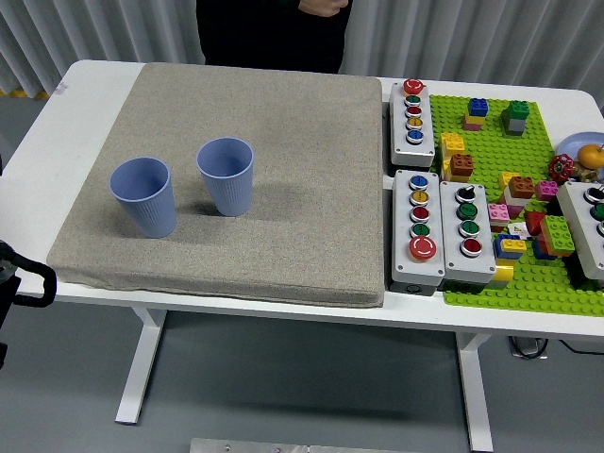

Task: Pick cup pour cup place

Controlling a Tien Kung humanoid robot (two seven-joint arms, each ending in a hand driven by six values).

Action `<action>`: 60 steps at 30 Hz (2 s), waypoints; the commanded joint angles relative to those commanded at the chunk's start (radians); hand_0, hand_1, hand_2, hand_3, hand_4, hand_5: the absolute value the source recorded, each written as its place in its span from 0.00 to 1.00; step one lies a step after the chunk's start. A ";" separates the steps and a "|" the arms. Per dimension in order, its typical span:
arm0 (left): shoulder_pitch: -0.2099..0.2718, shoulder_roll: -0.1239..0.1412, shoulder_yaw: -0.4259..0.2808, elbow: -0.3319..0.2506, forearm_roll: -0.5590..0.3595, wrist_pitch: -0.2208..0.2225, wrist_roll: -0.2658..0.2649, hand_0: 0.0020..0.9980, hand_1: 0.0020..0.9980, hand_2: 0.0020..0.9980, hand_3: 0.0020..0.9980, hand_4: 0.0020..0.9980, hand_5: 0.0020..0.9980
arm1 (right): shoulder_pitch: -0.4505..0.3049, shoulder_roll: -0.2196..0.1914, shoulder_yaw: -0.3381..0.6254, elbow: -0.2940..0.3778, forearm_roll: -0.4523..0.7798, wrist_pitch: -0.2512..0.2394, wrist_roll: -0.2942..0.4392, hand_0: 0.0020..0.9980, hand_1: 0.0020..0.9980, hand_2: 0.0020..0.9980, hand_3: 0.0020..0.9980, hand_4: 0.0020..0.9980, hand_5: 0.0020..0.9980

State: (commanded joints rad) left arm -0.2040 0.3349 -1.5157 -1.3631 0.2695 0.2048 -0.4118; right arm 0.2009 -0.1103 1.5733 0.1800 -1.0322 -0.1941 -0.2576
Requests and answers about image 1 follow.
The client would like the black power cable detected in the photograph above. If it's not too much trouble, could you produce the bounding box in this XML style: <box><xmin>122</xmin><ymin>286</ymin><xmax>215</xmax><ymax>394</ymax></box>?
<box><xmin>559</xmin><ymin>338</ymin><xmax>604</xmax><ymax>355</ymax></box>

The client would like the blue yellow pink block stack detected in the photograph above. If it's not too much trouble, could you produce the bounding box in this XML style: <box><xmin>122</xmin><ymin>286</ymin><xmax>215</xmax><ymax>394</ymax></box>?
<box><xmin>461</xmin><ymin>97</ymin><xmax>490</xmax><ymax>132</ymax></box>

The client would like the green building baseplate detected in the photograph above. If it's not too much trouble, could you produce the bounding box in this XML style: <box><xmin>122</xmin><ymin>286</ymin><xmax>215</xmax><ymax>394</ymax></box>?
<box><xmin>428</xmin><ymin>93</ymin><xmax>604</xmax><ymax>316</ymax></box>

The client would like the clear yellow building block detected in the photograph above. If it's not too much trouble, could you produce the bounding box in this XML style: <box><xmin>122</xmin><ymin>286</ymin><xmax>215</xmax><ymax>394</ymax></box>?
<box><xmin>485</xmin><ymin>261</ymin><xmax>515</xmax><ymax>290</ymax></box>

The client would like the orange fruit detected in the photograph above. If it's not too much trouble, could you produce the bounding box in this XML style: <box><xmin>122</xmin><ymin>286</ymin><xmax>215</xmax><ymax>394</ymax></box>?
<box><xmin>578</xmin><ymin>143</ymin><xmax>604</xmax><ymax>169</ymax></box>

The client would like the white pleated curtain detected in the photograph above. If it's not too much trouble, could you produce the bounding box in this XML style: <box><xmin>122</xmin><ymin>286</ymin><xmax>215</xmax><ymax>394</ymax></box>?
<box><xmin>0</xmin><ymin>0</ymin><xmax>604</xmax><ymax>103</ymax></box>

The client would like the red valve handwheel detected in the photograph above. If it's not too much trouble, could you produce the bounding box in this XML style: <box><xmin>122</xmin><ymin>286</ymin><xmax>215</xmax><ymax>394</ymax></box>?
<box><xmin>546</xmin><ymin>154</ymin><xmax>576</xmax><ymax>184</ymax></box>

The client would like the blue ribbed cup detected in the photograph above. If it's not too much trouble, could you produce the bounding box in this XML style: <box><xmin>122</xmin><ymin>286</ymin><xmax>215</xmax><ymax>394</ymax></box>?
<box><xmin>195</xmin><ymin>136</ymin><xmax>256</xmax><ymax>218</ymax></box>
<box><xmin>109</xmin><ymin>157</ymin><xmax>178</xmax><ymax>240</ymax></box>

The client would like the grey five-button control box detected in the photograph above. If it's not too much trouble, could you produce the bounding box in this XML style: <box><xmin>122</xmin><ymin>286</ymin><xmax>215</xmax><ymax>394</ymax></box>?
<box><xmin>388</xmin><ymin>78</ymin><xmax>436</xmax><ymax>172</ymax></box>
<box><xmin>391</xmin><ymin>169</ymin><xmax>446</xmax><ymax>286</ymax></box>

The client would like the magenta building block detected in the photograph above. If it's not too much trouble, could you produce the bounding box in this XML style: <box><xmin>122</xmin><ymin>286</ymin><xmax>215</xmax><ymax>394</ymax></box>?
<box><xmin>534</xmin><ymin>179</ymin><xmax>560</xmax><ymax>202</ymax></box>

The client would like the person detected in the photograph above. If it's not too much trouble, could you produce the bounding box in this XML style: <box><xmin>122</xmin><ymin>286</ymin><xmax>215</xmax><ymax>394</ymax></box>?
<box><xmin>195</xmin><ymin>0</ymin><xmax>355</xmax><ymax>76</ymax></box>

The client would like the green grey block stack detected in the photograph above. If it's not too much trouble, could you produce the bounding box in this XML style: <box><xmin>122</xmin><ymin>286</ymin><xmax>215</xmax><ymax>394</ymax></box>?
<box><xmin>500</xmin><ymin>100</ymin><xmax>531</xmax><ymax>138</ymax></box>

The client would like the brown white pink block stack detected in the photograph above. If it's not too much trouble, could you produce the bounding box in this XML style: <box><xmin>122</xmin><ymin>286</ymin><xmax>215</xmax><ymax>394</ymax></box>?
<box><xmin>498</xmin><ymin>172</ymin><xmax>537</xmax><ymax>208</ymax></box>

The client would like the grey-brown fabric mat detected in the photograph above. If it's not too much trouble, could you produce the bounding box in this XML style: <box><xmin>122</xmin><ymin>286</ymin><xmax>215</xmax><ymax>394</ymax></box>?
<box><xmin>45</xmin><ymin>61</ymin><xmax>386</xmax><ymax>310</ymax></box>

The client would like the white table leg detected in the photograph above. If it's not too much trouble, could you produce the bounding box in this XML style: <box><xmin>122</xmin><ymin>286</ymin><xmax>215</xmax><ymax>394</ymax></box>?
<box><xmin>455</xmin><ymin>332</ymin><xmax>495</xmax><ymax>453</ymax></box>
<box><xmin>114</xmin><ymin>306</ymin><xmax>167</xmax><ymax>426</ymax></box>

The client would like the white power strip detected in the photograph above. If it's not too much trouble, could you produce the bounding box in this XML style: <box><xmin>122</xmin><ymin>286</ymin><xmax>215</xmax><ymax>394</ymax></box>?
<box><xmin>507</xmin><ymin>335</ymin><xmax>551</xmax><ymax>361</ymax></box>

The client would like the grey selector switch control box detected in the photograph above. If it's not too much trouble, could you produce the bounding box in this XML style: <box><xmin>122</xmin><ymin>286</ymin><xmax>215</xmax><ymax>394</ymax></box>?
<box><xmin>438</xmin><ymin>179</ymin><xmax>497</xmax><ymax>285</ymax></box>

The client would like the pink building block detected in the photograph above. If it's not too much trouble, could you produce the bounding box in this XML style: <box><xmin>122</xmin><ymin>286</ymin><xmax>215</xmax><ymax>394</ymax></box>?
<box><xmin>486</xmin><ymin>202</ymin><xmax>512</xmax><ymax>232</ymax></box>

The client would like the person's hand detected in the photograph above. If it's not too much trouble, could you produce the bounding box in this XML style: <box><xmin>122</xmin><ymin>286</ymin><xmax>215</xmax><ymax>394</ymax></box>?
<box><xmin>299</xmin><ymin>0</ymin><xmax>353</xmax><ymax>19</ymax></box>

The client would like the green orange blue block stack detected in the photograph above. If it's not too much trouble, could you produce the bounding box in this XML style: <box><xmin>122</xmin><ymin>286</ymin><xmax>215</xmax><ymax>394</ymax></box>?
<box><xmin>531</xmin><ymin>214</ymin><xmax>577</xmax><ymax>261</ymax></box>

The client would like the brown yellow block stack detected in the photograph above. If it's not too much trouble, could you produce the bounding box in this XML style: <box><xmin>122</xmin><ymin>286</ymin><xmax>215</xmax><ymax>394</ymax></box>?
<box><xmin>442</xmin><ymin>153</ymin><xmax>475</xmax><ymax>184</ymax></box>

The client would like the red building block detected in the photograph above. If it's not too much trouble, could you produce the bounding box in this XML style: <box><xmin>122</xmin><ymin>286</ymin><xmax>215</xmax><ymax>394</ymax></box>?
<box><xmin>523</xmin><ymin>210</ymin><xmax>547</xmax><ymax>237</ymax></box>

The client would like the light blue plate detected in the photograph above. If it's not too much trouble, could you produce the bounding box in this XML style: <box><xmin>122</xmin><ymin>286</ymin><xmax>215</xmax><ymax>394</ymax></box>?
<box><xmin>555</xmin><ymin>131</ymin><xmax>604</xmax><ymax>183</ymax></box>

